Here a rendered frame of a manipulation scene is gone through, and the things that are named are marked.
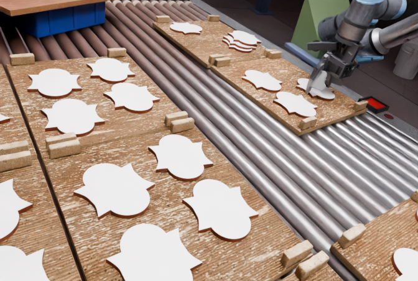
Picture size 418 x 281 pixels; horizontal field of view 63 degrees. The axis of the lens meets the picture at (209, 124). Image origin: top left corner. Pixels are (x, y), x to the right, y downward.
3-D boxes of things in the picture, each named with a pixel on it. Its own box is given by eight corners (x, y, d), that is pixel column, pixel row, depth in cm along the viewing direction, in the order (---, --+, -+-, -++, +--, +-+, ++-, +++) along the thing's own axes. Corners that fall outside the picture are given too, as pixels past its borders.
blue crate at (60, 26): (53, 0, 147) (52, -24, 141) (107, 23, 136) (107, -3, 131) (-20, 10, 123) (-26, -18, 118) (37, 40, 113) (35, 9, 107)
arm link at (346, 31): (338, 18, 100) (353, 17, 105) (331, 32, 103) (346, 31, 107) (359, 30, 96) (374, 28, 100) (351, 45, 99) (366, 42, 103)
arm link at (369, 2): (396, -9, 93) (377, -11, 89) (376, 29, 100) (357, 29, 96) (374, -19, 98) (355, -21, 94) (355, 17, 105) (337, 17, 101)
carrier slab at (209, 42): (218, 23, 164) (218, 20, 163) (277, 59, 138) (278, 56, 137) (152, 25, 144) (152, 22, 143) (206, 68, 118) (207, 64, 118)
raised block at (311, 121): (310, 122, 98) (314, 114, 96) (316, 125, 96) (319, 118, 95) (297, 127, 94) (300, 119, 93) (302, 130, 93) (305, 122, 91)
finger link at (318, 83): (313, 100, 108) (332, 76, 105) (300, 89, 111) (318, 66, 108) (316, 102, 110) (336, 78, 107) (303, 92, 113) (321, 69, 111)
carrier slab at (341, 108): (278, 59, 138) (279, 56, 137) (366, 112, 113) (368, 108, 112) (209, 69, 118) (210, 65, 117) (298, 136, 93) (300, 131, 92)
